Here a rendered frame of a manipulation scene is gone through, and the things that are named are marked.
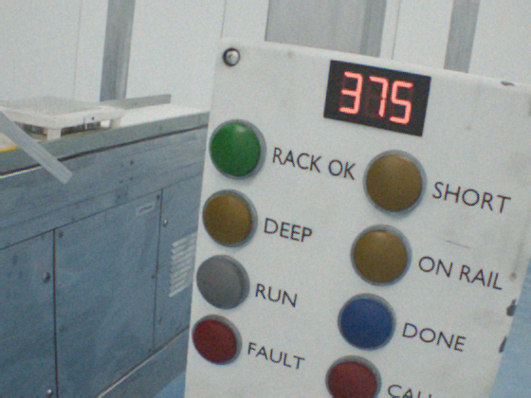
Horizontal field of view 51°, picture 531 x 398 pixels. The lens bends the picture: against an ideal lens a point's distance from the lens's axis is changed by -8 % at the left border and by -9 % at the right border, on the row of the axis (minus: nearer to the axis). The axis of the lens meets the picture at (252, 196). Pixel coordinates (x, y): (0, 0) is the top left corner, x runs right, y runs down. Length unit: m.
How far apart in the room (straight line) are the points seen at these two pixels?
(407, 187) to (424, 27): 3.69
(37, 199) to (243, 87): 0.90
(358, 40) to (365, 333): 0.16
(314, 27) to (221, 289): 0.16
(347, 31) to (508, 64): 3.65
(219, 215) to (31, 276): 1.01
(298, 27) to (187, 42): 3.95
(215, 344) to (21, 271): 0.95
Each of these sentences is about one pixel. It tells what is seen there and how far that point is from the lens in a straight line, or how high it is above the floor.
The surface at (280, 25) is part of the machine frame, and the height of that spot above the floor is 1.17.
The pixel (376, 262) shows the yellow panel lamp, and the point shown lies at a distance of 0.28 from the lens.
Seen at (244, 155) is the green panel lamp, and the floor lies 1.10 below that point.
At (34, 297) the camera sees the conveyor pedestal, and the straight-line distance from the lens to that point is 1.32.
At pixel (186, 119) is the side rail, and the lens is 1.58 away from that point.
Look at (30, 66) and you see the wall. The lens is 5.02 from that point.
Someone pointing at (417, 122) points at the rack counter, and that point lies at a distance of 0.27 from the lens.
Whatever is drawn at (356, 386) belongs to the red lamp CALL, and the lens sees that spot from 0.31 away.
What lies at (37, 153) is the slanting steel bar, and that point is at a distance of 1.02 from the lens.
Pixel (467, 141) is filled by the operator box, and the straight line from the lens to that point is 0.27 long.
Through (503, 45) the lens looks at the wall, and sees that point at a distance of 3.97.
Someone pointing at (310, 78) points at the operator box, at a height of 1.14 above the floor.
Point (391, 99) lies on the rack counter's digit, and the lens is 0.27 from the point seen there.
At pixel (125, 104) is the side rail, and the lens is 1.81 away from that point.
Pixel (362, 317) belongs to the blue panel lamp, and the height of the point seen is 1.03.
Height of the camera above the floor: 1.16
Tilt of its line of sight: 16 degrees down
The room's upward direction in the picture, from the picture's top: 7 degrees clockwise
